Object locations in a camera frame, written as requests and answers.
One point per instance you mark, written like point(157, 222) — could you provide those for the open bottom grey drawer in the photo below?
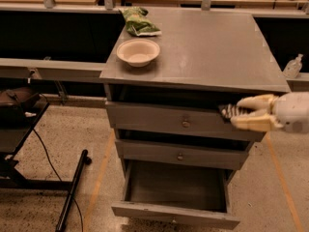
point(174, 193)

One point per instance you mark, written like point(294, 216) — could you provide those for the white paper bowl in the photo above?
point(138, 53)

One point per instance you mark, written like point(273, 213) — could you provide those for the dark rxbar chocolate bar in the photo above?
point(228, 111)

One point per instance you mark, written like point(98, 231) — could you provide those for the top grey drawer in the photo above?
point(175, 120)

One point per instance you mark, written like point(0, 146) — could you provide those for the black cart with bag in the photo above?
point(20, 111)

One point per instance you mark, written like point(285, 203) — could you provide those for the green chip bag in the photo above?
point(137, 23)

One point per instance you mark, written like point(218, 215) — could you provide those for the middle grey drawer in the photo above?
point(180, 154)

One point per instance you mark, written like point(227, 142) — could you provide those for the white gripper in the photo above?
point(292, 110)

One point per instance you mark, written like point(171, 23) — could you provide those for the grey wooden drawer cabinet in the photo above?
point(206, 59)

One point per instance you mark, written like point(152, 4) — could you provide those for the grey bench rail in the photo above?
point(51, 70)

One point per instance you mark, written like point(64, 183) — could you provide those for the clear sanitizer bottle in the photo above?
point(293, 67)

